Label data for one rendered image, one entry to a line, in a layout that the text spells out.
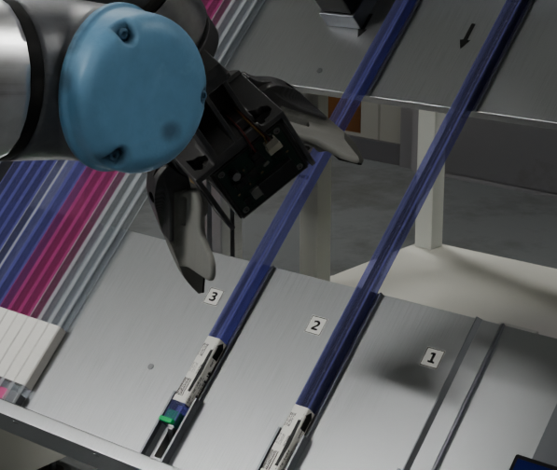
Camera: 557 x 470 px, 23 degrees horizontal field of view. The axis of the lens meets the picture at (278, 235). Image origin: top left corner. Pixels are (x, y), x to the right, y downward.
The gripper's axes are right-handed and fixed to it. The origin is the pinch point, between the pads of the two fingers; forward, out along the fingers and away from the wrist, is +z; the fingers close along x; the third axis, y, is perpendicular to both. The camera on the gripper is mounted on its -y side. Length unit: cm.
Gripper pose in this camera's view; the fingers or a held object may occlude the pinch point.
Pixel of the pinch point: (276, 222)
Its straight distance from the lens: 99.0
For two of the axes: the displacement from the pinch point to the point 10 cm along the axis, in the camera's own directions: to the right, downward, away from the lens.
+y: 4.8, 5.0, -7.2
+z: 4.2, 6.0, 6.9
